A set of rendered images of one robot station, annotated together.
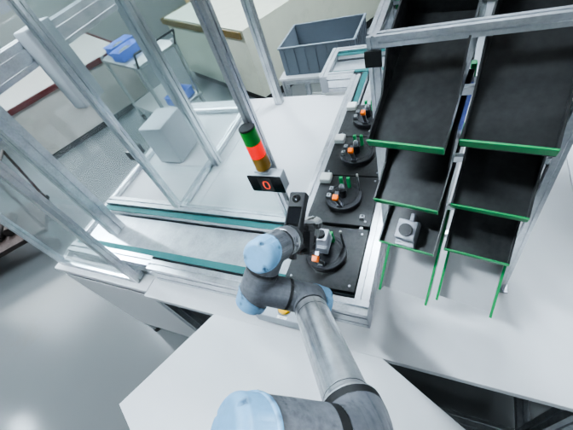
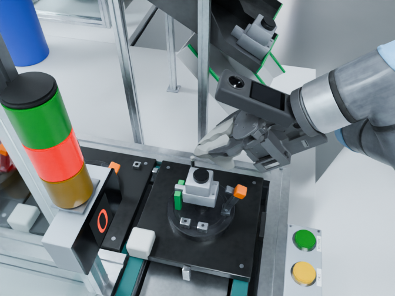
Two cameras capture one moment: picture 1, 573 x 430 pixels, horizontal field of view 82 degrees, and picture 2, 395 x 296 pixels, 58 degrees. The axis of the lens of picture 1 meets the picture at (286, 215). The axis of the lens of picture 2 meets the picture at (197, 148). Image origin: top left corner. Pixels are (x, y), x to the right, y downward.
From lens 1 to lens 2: 0.92 m
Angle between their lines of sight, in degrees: 70
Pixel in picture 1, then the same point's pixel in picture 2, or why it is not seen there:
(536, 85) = not seen: outside the picture
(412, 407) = (354, 163)
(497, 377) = not seen: hidden behind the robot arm
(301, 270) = (230, 249)
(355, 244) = (185, 174)
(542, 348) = (275, 86)
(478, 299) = (265, 77)
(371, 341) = (298, 192)
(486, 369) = not seen: hidden behind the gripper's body
